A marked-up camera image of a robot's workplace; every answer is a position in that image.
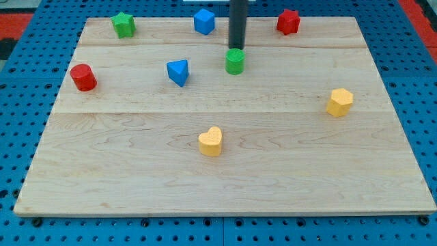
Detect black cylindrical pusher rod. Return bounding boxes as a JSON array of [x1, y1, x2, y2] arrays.
[[228, 0, 248, 50]]

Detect green cylinder block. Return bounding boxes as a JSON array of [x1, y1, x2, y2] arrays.
[[225, 48, 245, 75]]

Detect blue cube block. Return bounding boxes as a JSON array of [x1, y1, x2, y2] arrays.
[[193, 9, 215, 36]]

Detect red star block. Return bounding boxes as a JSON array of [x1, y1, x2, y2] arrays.
[[277, 9, 300, 36]]

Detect blue triangle block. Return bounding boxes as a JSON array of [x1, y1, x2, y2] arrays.
[[166, 59, 189, 87]]

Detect green star block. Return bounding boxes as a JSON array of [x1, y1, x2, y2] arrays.
[[111, 12, 136, 38]]

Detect yellow heart block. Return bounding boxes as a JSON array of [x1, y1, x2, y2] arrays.
[[198, 126, 223, 156]]

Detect yellow hexagon block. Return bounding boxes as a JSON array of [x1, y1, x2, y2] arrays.
[[326, 88, 354, 117]]

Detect light wooden board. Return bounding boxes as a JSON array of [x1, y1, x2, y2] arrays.
[[14, 17, 436, 217]]

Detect red cylinder block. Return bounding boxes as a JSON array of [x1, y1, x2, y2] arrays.
[[70, 64, 97, 92]]

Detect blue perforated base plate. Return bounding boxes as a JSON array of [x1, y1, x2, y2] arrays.
[[1, 0, 436, 245]]

